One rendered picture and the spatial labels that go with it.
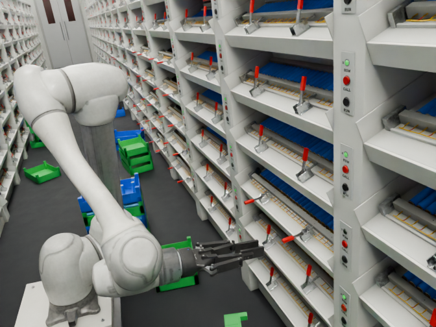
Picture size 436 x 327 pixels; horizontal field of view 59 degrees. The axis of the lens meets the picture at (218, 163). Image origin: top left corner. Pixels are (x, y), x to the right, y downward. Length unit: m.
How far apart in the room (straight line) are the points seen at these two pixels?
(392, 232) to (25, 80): 0.98
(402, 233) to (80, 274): 1.03
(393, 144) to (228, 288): 1.23
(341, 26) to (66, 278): 1.12
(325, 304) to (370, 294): 0.27
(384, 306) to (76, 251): 0.95
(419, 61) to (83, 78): 0.86
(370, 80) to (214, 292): 1.29
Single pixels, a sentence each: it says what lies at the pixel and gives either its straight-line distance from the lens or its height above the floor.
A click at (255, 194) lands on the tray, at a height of 0.53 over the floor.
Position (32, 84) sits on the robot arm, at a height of 1.05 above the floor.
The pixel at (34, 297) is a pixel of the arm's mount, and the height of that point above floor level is 0.25.
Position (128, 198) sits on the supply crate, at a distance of 1.99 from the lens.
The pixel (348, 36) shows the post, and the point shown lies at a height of 1.11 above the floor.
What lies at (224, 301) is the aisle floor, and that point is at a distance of 1.78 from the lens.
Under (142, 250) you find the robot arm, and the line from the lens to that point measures 0.78.
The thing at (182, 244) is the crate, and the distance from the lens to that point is 2.10.
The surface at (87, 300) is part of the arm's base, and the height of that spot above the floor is 0.28.
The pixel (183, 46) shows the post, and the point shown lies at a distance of 2.06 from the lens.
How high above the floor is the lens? 1.18
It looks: 22 degrees down
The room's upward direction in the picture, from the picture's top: 7 degrees counter-clockwise
